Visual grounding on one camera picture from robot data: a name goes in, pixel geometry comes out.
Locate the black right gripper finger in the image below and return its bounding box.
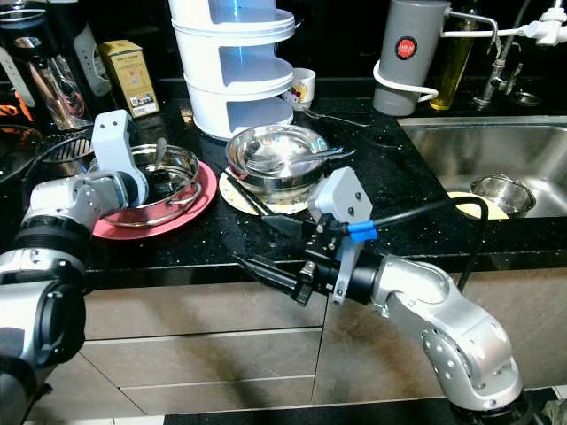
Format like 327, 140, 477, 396
233, 256, 307, 300
263, 215, 320, 243

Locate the stainless steel pot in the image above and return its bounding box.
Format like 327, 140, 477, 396
93, 143, 203, 227

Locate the short steel spoon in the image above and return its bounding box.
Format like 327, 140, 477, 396
152, 137, 171, 178

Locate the pink plastic plate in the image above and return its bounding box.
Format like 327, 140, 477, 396
93, 159, 220, 241

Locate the brown kitchen base cabinet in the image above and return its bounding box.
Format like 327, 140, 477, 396
53, 266, 567, 417

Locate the white leaf patterned plate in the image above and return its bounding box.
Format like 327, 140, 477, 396
218, 168, 320, 216

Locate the black chopstick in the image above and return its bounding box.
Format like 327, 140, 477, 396
222, 173, 276, 220
227, 179, 280, 224

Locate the steel table fork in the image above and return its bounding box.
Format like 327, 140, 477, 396
248, 152, 333, 175

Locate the white three tier rack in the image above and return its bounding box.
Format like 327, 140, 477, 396
168, 0, 298, 141

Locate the stainless steel bowl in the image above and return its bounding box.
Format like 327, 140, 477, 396
226, 125, 330, 197

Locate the yellow cardboard box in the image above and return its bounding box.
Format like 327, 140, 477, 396
97, 39, 160, 119

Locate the thin steel fork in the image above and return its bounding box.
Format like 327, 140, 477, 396
297, 106, 373, 129

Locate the white cartoon mug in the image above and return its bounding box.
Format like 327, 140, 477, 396
285, 67, 317, 111

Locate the yellow plate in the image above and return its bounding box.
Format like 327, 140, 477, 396
447, 190, 510, 220

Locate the orange plastic item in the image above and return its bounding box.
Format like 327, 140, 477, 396
0, 93, 23, 125

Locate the black coffee maker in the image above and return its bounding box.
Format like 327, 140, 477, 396
0, 0, 107, 165

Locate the grey thermos with red badge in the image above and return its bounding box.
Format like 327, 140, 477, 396
372, 0, 453, 117

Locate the stainless steel sink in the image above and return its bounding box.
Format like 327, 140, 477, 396
397, 115, 567, 222

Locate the small steel strainer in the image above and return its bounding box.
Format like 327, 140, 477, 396
470, 174, 537, 218

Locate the yellow oil bottle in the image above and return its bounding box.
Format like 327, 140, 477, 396
430, 0, 479, 112

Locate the steel sink faucet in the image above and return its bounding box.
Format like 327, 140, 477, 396
474, 0, 532, 112

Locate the white power adapter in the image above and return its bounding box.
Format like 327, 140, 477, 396
518, 13, 567, 47

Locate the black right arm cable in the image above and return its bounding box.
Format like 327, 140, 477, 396
346, 195, 490, 293

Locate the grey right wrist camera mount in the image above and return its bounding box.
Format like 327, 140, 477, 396
307, 166, 375, 306

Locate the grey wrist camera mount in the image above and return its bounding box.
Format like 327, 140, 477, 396
90, 109, 151, 209
307, 166, 375, 306

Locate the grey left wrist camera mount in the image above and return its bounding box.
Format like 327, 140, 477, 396
90, 109, 151, 209

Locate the white power cord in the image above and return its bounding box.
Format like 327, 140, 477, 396
372, 13, 528, 102

